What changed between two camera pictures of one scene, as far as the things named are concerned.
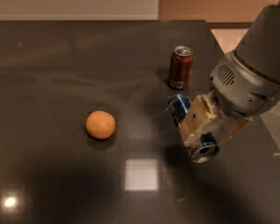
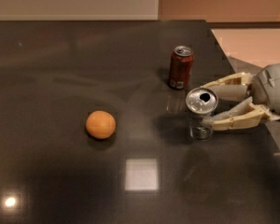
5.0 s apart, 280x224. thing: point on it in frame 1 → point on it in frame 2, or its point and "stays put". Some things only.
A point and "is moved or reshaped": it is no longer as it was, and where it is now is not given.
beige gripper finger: [198, 116] → [246, 115]
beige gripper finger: [235, 129] → [232, 88]
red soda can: [180, 66] stays put
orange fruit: [100, 124] stays put
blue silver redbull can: [208, 149] is moved or reshaped
